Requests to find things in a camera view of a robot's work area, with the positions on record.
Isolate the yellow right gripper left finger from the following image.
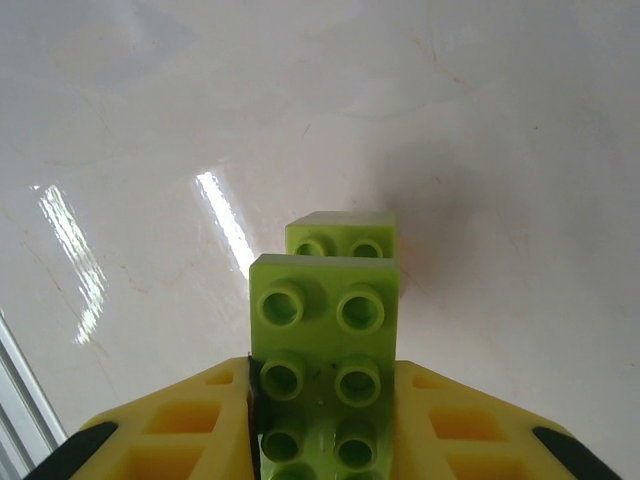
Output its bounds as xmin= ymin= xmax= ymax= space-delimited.
xmin=29 ymin=353 xmax=264 ymax=480

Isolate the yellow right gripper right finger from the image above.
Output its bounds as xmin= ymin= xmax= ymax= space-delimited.
xmin=387 ymin=358 xmax=621 ymax=480

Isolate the green two-by-four lego brick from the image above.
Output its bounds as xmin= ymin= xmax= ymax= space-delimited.
xmin=248 ymin=253 xmax=404 ymax=480

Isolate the green two-by-two lego brick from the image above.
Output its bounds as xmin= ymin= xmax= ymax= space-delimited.
xmin=284 ymin=210 xmax=401 ymax=260

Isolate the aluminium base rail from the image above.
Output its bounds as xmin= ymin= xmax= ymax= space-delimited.
xmin=0 ymin=308 xmax=69 ymax=480

